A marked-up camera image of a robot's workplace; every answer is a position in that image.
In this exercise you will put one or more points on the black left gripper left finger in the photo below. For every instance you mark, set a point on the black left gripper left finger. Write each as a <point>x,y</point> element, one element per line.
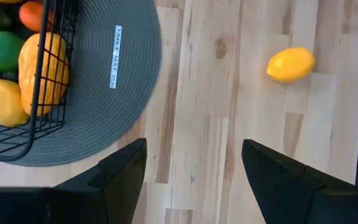
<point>73,205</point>

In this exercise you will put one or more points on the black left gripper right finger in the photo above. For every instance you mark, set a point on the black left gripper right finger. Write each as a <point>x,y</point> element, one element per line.
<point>315,202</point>

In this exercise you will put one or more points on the yellow lemon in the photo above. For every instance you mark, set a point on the yellow lemon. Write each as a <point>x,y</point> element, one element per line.
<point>291,64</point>
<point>2,102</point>

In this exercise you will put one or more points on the orange-yellow mango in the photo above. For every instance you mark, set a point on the orange-yellow mango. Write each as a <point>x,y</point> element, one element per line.
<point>6,1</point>
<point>28,77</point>

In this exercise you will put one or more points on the orange tangerine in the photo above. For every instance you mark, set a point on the orange tangerine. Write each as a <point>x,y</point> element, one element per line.
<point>31,15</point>

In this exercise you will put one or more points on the grey round woven table mat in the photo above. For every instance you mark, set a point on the grey round woven table mat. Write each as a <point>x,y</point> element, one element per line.
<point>98,109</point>

